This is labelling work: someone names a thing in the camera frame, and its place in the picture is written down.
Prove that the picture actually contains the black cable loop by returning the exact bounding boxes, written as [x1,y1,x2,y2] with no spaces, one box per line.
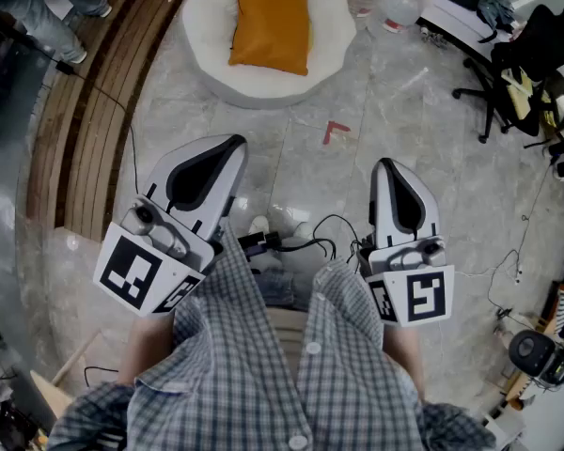
[83,365,119,388]

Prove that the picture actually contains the black battery box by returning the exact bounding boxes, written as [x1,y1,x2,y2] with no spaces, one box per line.
[237,232,282,258]

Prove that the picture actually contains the black jacket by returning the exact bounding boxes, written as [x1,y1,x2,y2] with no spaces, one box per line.
[490,4,564,83]

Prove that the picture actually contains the black office chair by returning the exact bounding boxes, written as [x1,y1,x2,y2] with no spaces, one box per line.
[452,56,564,145]

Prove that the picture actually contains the curved wooden platform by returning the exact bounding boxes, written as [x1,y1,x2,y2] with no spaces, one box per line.
[25,0,192,243]

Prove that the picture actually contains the light wooden frame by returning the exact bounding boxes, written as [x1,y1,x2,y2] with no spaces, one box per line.
[30,331,102,417]

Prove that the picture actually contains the person's white shoe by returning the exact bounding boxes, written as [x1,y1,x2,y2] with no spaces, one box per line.
[270,204,314,242]
[247,213,271,237]

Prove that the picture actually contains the grey-blue cloth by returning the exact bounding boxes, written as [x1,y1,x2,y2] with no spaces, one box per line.
[477,0,516,32]

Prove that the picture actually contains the person's left white shoe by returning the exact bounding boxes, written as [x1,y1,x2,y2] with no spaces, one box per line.
[247,213,271,237]

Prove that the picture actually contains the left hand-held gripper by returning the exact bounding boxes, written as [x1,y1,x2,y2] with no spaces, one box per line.
[92,134,250,319]

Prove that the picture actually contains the person's left forearm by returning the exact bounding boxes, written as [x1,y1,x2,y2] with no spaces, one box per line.
[117,310,178,387]

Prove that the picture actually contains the operator in plaid shirt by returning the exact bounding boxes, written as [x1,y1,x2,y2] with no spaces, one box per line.
[46,221,499,451]

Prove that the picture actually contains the orange cushion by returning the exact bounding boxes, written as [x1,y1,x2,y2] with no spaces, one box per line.
[228,0,314,77]

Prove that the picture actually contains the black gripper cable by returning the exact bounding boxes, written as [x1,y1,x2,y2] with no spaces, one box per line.
[276,212,364,263]

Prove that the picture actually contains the person's right forearm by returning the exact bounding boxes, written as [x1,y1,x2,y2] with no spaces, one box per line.
[383,319,427,403]

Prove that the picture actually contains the white and grey beanbag chair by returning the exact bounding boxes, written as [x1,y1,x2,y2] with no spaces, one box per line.
[180,0,358,110]

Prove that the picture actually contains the black floor cable with adapter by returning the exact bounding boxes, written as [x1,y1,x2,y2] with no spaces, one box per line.
[55,58,141,194]

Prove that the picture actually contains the person's grey jeans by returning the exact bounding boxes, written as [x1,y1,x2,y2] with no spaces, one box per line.
[248,251,321,312]

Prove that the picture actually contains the person's right white shoe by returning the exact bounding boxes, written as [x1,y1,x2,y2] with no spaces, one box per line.
[270,204,314,242]

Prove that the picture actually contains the person's beige undershirt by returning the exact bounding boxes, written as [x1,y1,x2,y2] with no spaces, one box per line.
[266,307,307,368]

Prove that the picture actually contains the black desk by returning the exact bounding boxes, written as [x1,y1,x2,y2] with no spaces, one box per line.
[0,11,57,141]

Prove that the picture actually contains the yellow seat pad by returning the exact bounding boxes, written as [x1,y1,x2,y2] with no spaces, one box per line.
[500,67,558,129]

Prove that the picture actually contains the black head-worn device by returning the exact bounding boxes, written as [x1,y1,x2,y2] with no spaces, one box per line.
[507,329,564,393]

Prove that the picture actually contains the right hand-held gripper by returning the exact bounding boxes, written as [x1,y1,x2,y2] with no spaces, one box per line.
[356,158,456,328]

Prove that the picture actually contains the white low platform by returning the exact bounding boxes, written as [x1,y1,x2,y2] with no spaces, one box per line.
[415,0,518,65]

